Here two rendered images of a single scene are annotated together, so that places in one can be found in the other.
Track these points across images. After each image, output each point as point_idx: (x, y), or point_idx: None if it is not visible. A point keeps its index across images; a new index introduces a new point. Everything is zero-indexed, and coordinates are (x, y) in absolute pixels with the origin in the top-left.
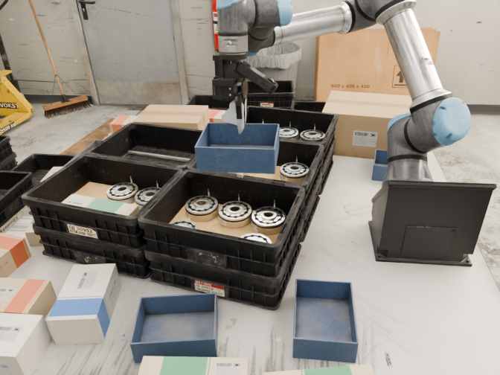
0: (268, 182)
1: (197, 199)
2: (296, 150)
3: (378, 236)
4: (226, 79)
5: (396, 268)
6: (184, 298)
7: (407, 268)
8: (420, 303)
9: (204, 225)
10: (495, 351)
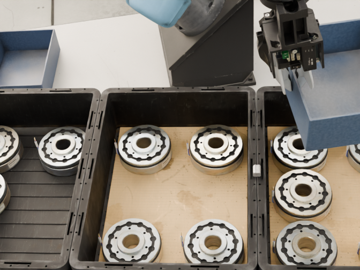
0: (261, 130)
1: (293, 257)
2: (105, 136)
3: (239, 66)
4: (314, 21)
5: (262, 66)
6: None
7: (258, 58)
8: None
9: (339, 239)
10: (349, 2)
